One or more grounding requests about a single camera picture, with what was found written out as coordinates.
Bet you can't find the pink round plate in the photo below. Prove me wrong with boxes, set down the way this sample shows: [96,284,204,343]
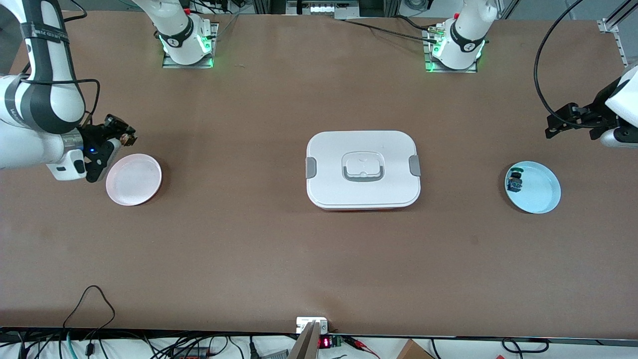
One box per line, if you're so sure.
[106,154,163,206]

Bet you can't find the light blue round plate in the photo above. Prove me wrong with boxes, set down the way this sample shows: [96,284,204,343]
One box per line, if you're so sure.
[504,161,562,214]

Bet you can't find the black blue small component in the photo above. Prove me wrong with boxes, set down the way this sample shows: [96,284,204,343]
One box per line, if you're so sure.
[506,169,525,194]

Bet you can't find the aluminium equipment rack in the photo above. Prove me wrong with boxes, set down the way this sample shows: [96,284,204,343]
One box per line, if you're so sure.
[252,0,402,20]

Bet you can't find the white power strip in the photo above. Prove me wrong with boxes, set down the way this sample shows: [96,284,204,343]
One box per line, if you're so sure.
[309,4,359,15]

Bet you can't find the brown cardboard box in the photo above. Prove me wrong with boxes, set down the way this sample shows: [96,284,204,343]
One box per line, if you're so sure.
[396,339,435,359]

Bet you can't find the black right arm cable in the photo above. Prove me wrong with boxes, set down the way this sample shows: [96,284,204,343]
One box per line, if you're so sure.
[17,0,102,128]

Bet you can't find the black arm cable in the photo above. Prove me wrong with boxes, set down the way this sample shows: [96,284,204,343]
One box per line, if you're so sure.
[17,0,102,128]
[534,0,624,129]

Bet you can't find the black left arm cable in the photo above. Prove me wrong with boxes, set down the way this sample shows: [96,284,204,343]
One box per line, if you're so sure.
[534,0,624,129]

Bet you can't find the perforated metal rail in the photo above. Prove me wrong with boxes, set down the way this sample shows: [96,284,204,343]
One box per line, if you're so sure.
[616,31,638,70]

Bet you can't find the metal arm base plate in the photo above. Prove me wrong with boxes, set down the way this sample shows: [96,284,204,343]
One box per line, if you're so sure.
[423,27,478,74]
[162,22,219,69]

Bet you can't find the aluminium profile bracket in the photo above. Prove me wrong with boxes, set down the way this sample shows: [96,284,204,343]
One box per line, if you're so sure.
[597,0,638,34]

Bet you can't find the black looped cable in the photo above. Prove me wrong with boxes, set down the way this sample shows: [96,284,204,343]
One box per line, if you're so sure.
[62,285,116,341]

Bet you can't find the black cable on table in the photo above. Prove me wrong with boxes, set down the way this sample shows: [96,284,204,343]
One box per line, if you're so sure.
[341,19,442,43]

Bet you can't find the black coiled cable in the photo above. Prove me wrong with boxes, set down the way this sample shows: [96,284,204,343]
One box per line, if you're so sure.
[501,338,550,354]

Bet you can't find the silver camera mount bracket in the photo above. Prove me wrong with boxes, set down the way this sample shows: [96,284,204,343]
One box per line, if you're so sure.
[296,317,328,334]

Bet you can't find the aluminium mount bar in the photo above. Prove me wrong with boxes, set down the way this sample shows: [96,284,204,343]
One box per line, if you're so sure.
[289,322,320,359]

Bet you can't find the red wires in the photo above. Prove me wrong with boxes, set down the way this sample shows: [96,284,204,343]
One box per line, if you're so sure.
[344,337,380,359]

